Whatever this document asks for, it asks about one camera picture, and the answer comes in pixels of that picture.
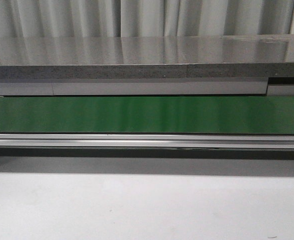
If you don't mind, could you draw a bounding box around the green conveyor belt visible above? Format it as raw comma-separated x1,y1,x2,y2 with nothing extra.
0,96,294,135

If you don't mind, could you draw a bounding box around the grey stone counter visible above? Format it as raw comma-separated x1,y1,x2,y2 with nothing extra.
0,34,294,96

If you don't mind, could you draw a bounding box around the white pleated curtain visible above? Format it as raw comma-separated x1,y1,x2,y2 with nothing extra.
0,0,294,38

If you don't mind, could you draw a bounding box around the aluminium conveyor frame rail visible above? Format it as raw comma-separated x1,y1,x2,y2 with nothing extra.
0,133,294,150

